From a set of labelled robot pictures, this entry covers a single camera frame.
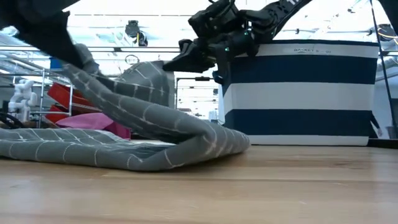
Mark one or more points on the magenta towel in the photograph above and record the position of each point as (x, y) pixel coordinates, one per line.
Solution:
(90, 121)

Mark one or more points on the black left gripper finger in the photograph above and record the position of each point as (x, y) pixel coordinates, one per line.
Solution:
(53, 37)

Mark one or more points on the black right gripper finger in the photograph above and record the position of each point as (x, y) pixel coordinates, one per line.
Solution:
(192, 60)
(187, 44)

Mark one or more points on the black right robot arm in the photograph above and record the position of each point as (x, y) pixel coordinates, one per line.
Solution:
(280, 15)

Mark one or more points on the blue storage bin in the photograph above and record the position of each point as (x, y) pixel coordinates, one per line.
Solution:
(56, 63)

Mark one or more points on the grey checked towel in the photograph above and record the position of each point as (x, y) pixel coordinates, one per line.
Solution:
(140, 115)

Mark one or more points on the navy white striped basket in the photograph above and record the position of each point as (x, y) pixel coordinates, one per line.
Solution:
(298, 96)

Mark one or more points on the black table frame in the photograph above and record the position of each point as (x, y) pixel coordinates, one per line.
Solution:
(382, 143)

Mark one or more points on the red shelf bin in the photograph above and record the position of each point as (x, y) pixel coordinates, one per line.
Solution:
(54, 116)
(62, 95)

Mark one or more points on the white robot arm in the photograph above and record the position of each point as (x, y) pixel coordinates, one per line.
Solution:
(21, 93)

